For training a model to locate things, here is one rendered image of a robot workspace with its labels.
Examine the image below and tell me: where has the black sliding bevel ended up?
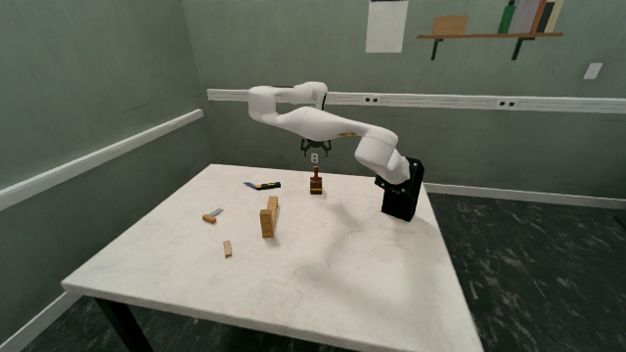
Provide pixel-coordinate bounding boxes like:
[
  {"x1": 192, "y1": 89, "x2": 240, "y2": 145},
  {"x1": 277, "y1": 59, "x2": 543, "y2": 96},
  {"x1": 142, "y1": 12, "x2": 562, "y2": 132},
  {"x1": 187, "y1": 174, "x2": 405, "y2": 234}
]
[{"x1": 244, "y1": 182, "x2": 281, "y2": 191}]

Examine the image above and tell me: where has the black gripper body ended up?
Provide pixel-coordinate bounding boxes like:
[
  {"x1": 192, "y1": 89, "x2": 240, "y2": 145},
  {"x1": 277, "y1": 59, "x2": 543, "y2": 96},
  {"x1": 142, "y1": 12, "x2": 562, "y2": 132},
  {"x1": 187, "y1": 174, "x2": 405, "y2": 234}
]
[{"x1": 307, "y1": 138, "x2": 321, "y2": 148}]

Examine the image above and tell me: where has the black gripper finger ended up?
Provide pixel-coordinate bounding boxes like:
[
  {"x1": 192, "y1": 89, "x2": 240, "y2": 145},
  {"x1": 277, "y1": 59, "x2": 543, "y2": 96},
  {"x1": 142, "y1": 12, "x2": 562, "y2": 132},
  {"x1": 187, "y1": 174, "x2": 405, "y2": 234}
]
[
  {"x1": 300, "y1": 137, "x2": 314, "y2": 158},
  {"x1": 318, "y1": 140, "x2": 332, "y2": 158}
]

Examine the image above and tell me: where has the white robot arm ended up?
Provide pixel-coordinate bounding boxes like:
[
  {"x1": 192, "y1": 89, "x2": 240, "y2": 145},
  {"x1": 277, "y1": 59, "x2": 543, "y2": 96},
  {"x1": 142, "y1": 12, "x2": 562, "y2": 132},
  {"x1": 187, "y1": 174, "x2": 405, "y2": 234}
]
[{"x1": 248, "y1": 82, "x2": 410, "y2": 185}]

